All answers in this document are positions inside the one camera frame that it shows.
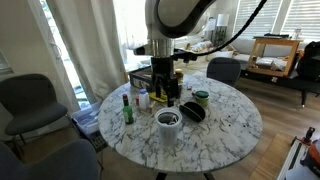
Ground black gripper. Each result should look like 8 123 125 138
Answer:
150 56 178 108

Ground black oval purse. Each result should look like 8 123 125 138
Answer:
178 101 207 124

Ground silver white cup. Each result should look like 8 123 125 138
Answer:
154 107 183 147

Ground yellow flat sponge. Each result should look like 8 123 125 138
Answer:
148 91 169 104

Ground small wooden block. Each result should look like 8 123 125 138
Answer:
148 99 158 115

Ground amber vitamin bottle yellow label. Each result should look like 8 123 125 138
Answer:
175 68 185 84

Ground white bottle blue cap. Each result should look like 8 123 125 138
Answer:
138 88 150 111

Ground navy blue box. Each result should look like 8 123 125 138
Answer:
128 64 155 90

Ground green lidded jar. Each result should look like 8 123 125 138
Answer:
194 90 211 108

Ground green glass bottle red cap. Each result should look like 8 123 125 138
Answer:
121 93 135 126

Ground patterned colourful cushion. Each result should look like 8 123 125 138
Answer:
191 41 214 54

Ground blue upholstered chair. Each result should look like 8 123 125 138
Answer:
206 56 242 88

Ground beige sofa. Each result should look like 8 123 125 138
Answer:
174 39 236 64

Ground white shade table lamp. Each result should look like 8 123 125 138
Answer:
203 17 217 43
216 13 231 48

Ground black mesh crate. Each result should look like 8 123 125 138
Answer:
88 130 109 154

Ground clear plastic storage bin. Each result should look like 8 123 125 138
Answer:
70 101 103 136

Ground black table base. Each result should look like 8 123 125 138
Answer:
154 171 217 180

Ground beige curtain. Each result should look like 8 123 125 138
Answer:
45 0 128 105

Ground wooden shelf cart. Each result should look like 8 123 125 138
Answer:
247 35 303 78

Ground white window blinds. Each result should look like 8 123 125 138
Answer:
282 0 320 44
233 0 283 39

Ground black low bench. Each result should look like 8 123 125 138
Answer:
239 68 320 108

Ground grey upholstered chair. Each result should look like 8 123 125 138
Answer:
0 138 100 180
0 73 70 158

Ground black backpack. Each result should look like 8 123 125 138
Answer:
296 40 320 83

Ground red black clamp tool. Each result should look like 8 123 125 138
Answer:
300 126 316 147

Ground pale blue sheet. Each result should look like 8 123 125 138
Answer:
285 165 320 180

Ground orange power tool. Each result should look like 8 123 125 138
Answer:
299 139 320 170

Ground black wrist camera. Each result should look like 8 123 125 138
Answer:
133 45 199 64

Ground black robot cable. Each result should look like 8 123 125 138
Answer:
184 0 269 58

